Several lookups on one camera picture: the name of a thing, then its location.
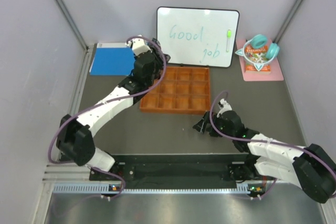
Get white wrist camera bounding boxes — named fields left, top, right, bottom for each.
left=125, top=38, right=152, bottom=57
left=217, top=98, right=233, bottom=117

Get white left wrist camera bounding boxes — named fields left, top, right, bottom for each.
left=125, top=38, right=152, bottom=57

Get white dry-erase board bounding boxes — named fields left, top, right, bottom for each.
left=156, top=7, right=240, bottom=68

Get grey cable duct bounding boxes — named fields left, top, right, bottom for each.
left=52, top=183, right=252, bottom=195

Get orange book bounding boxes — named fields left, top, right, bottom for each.
left=244, top=44, right=271, bottom=73

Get navy floral tie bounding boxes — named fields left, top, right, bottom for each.
left=152, top=38, right=161, bottom=50

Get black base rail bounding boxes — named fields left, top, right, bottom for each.
left=89, top=153, right=278, bottom=189

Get green marker pen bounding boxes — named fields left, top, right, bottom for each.
left=226, top=29, right=232, bottom=52

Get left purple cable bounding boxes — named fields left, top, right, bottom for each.
left=47, top=35, right=167, bottom=200

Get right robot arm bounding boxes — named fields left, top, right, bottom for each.
left=193, top=111, right=335, bottom=204

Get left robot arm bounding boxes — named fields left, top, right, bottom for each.
left=56, top=48, right=163, bottom=180

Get teal cat-ear headphones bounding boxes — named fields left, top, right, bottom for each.
left=235, top=34, right=280, bottom=72

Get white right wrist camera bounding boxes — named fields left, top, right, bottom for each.
left=217, top=98, right=233, bottom=117

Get pink mat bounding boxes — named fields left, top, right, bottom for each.
left=235, top=39, right=283, bottom=82

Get blue folder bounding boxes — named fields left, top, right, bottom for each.
left=89, top=42, right=135, bottom=76

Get orange compartment tray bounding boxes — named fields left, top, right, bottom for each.
left=140, top=67, right=211, bottom=115

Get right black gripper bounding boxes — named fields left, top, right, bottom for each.
left=193, top=111, right=235, bottom=140

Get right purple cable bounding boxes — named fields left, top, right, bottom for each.
left=209, top=90, right=336, bottom=200

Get purple cable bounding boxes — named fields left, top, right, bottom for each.
left=209, top=90, right=336, bottom=200
left=47, top=35, right=167, bottom=200

